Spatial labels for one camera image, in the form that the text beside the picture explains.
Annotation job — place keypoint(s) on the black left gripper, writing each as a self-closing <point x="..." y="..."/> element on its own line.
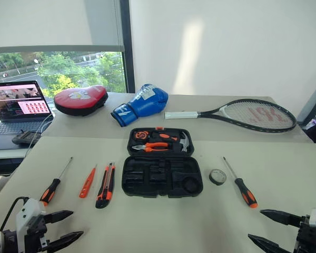
<point x="35" y="233"/>

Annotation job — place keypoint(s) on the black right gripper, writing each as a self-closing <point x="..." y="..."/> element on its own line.
<point x="310" y="237"/>

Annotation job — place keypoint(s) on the long orange black screwdriver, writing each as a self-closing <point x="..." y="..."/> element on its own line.
<point x="243" y="189"/>
<point x="51" y="188"/>

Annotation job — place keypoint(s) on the orange black utility knife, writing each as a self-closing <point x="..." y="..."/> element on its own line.
<point x="105" y="188"/>

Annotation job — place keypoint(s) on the black electrical tape roll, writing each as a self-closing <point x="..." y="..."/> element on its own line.
<point x="213" y="180"/>

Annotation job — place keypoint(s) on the black tool case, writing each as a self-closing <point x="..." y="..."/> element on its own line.
<point x="137" y="190"/>

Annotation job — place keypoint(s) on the black handheld controller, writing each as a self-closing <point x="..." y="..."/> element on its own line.
<point x="25" y="137"/>

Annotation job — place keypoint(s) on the open dark laptop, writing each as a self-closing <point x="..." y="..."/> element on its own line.
<point x="15" y="124"/>

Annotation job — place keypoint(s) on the orange black tape measure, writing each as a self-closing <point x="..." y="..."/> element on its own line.
<point x="141" y="135"/>

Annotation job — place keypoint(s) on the steel claw hammer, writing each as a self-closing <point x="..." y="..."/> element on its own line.
<point x="185" y="143"/>

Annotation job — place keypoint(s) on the red boxing focus pad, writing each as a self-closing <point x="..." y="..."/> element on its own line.
<point x="79" y="100"/>

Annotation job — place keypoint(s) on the short orange black screwdriver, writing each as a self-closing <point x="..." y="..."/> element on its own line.
<point x="165" y="136"/>

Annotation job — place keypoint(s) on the blue boxing glove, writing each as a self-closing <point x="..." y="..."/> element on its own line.
<point x="144" y="105"/>

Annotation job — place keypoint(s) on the black white tennis racket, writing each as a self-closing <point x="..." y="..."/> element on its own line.
<point x="181" y="115"/>

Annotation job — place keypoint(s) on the white roller blind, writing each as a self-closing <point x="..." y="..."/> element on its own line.
<point x="42" y="23"/>

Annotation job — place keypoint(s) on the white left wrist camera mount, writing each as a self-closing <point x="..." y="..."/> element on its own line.
<point x="29" y="210"/>

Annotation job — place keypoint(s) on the black window frame post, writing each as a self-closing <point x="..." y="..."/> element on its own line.
<point x="127" y="52"/>

